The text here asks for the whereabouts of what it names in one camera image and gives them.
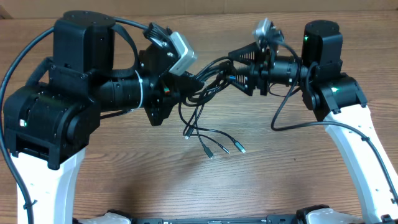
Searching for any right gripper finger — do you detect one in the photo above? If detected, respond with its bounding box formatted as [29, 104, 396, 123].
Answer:
[228, 42, 261, 64]
[229, 73, 255, 96]

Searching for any black USB cable bundle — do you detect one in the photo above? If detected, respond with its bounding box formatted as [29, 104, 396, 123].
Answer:
[177, 55, 247, 160]

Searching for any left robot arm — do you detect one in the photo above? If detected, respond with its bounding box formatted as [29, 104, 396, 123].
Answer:
[1, 11, 203, 223]

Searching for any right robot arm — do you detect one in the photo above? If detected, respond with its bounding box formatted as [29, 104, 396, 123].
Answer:
[228, 19, 397, 223]

